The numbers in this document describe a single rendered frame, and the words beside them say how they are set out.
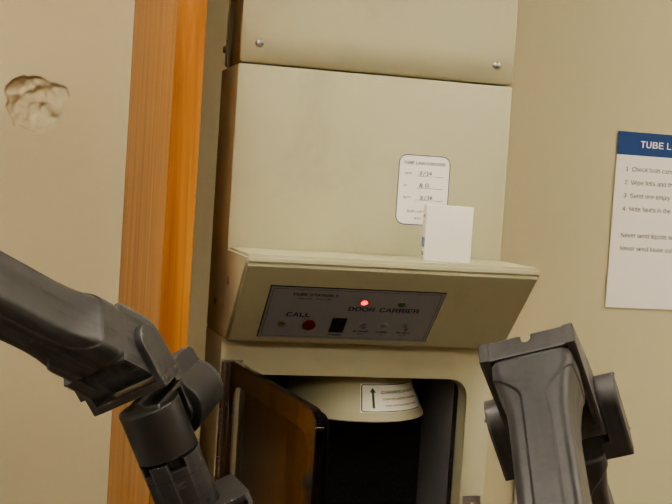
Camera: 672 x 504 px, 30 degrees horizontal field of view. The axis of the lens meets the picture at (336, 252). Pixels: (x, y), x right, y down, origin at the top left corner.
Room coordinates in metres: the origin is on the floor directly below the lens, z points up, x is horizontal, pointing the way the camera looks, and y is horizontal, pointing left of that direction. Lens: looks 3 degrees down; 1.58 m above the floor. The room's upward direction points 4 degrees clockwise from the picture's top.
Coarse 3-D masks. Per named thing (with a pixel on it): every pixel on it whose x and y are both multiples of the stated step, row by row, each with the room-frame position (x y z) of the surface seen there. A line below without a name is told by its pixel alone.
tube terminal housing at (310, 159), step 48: (240, 96) 1.37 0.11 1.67; (288, 96) 1.38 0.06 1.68; (336, 96) 1.40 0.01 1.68; (384, 96) 1.41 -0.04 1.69; (432, 96) 1.42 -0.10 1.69; (480, 96) 1.44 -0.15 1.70; (240, 144) 1.37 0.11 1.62; (288, 144) 1.38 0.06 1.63; (336, 144) 1.40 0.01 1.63; (384, 144) 1.41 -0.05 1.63; (432, 144) 1.42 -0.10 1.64; (480, 144) 1.44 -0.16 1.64; (240, 192) 1.37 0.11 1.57; (288, 192) 1.38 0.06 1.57; (336, 192) 1.40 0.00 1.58; (384, 192) 1.41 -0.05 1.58; (480, 192) 1.44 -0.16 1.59; (240, 240) 1.37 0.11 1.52; (288, 240) 1.38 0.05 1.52; (336, 240) 1.40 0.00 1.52; (384, 240) 1.41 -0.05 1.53; (480, 240) 1.44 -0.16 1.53; (480, 384) 1.44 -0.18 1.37; (480, 432) 1.45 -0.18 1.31; (480, 480) 1.45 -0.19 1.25
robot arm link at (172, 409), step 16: (176, 384) 1.13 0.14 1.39; (144, 400) 1.10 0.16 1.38; (160, 400) 1.10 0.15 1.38; (176, 400) 1.11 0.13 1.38; (128, 416) 1.10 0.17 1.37; (144, 416) 1.09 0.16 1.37; (160, 416) 1.09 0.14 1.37; (176, 416) 1.10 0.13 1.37; (192, 416) 1.15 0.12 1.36; (128, 432) 1.10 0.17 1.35; (144, 432) 1.09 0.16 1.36; (160, 432) 1.09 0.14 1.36; (176, 432) 1.10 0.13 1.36; (192, 432) 1.12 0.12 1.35; (144, 448) 1.09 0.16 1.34; (160, 448) 1.09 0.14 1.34; (176, 448) 1.10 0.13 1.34; (144, 464) 1.10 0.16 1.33; (160, 464) 1.09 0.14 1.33; (176, 464) 1.11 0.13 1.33
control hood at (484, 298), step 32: (256, 256) 1.26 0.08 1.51; (288, 256) 1.27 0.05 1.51; (320, 256) 1.29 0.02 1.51; (352, 256) 1.33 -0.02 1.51; (384, 256) 1.37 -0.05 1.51; (416, 256) 1.42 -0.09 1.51; (256, 288) 1.29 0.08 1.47; (352, 288) 1.31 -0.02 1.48; (384, 288) 1.31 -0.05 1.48; (416, 288) 1.32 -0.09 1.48; (448, 288) 1.33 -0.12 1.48; (480, 288) 1.34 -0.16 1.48; (512, 288) 1.34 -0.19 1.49; (224, 320) 1.36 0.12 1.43; (256, 320) 1.32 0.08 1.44; (448, 320) 1.37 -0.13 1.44; (480, 320) 1.38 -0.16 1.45; (512, 320) 1.39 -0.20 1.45
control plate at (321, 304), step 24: (288, 288) 1.29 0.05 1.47; (312, 288) 1.30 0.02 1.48; (336, 288) 1.30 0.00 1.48; (264, 312) 1.31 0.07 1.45; (288, 312) 1.32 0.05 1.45; (312, 312) 1.33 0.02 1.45; (336, 312) 1.33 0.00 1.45; (360, 312) 1.34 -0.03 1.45; (384, 312) 1.34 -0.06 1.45; (408, 312) 1.35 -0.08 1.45; (432, 312) 1.35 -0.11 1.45; (264, 336) 1.34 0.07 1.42; (288, 336) 1.35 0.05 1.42; (312, 336) 1.36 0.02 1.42; (336, 336) 1.36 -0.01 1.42; (360, 336) 1.37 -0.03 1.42; (384, 336) 1.37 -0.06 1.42; (408, 336) 1.38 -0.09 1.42
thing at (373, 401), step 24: (288, 384) 1.50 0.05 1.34; (312, 384) 1.45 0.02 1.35; (336, 384) 1.44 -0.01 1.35; (360, 384) 1.44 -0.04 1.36; (384, 384) 1.45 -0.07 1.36; (408, 384) 1.48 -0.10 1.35; (336, 408) 1.43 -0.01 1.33; (360, 408) 1.43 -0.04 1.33; (384, 408) 1.44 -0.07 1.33; (408, 408) 1.46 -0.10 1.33
